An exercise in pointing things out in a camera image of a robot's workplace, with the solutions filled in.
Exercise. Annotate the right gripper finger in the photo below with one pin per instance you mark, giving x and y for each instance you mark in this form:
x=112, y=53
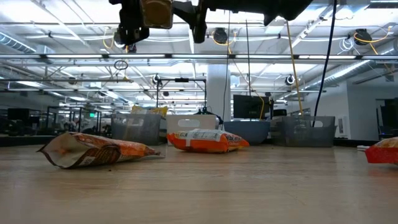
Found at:
x=188, y=11

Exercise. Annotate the green-lidded glass jar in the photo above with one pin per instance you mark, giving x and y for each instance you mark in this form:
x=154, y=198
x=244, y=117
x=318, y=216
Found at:
x=157, y=14

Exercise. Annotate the white plastic bin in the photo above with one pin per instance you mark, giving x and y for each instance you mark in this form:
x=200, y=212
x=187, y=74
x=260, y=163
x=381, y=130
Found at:
x=192, y=123

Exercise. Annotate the orange ramen packet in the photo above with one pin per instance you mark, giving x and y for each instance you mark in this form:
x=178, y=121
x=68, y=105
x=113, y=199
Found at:
x=205, y=143

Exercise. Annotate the orange taco mix pouch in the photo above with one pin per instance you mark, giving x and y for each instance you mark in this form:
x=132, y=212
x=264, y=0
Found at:
x=93, y=149

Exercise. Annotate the plain silver spoon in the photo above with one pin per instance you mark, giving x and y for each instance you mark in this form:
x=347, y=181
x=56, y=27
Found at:
x=362, y=148

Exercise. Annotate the red ramen packet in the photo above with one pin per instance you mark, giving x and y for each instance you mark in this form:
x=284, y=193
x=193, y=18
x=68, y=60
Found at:
x=382, y=154

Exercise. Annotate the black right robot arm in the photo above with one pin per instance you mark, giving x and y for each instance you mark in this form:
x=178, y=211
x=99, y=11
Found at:
x=289, y=9

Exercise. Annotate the white pillar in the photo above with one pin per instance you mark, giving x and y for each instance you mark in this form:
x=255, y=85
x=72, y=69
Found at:
x=217, y=87

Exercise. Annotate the grey plastic bin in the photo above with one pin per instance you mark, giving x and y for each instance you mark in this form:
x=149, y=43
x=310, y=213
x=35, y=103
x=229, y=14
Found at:
x=311, y=132
x=136, y=130

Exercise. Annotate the blue bowl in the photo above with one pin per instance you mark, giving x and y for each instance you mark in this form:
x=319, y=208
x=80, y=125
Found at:
x=248, y=132

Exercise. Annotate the black desktop monitor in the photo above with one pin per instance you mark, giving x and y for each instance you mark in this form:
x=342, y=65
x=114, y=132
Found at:
x=388, y=118

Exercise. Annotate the long ceiling light rail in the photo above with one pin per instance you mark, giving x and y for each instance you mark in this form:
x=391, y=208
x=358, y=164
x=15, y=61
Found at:
x=199, y=56

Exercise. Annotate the black camera rig frame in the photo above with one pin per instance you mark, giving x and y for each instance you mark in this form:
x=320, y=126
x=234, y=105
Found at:
x=182, y=80

